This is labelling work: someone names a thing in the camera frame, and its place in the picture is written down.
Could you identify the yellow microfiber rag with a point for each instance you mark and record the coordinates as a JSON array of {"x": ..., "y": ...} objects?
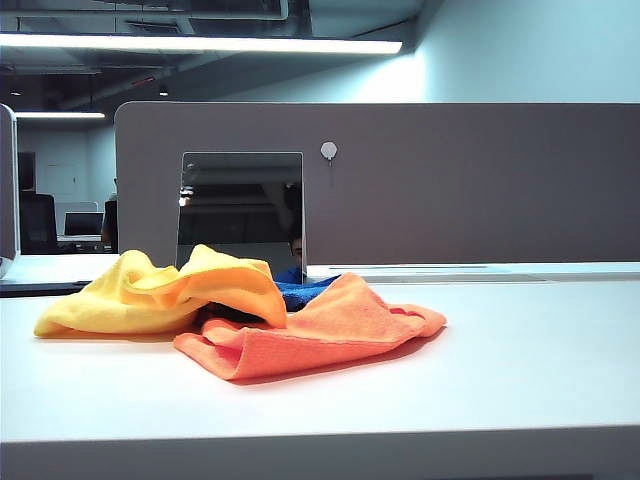
[{"x": 165, "y": 295}]

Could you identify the blue microfiber rag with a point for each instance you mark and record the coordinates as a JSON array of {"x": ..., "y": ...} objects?
[{"x": 300, "y": 294}]

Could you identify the orange microfiber rag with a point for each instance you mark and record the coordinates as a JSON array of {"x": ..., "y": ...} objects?
[{"x": 320, "y": 330}]

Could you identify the standing rectangular mirror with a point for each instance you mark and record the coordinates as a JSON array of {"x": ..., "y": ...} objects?
[{"x": 240, "y": 205}]

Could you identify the round white adhesive hook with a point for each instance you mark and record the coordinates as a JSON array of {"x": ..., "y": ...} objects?
[{"x": 328, "y": 149}]

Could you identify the wide grey desk partition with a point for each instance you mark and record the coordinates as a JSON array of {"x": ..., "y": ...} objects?
[{"x": 450, "y": 190}]

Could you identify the black office chair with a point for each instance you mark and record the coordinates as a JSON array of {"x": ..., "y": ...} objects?
[
  {"x": 36, "y": 222},
  {"x": 111, "y": 225}
]

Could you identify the long ceiling light strip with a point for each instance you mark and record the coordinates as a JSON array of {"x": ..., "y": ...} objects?
[{"x": 200, "y": 44}]

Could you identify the black computer monitor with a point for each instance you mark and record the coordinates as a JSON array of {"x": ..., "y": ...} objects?
[{"x": 83, "y": 223}]

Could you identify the short ceiling light strip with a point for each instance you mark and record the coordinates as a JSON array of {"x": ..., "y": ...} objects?
[{"x": 60, "y": 115}]

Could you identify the black smartphone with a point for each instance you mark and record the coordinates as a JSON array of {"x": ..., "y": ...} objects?
[{"x": 35, "y": 288}]

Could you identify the narrow grey desk partition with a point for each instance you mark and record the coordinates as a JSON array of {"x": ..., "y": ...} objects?
[{"x": 7, "y": 190}]

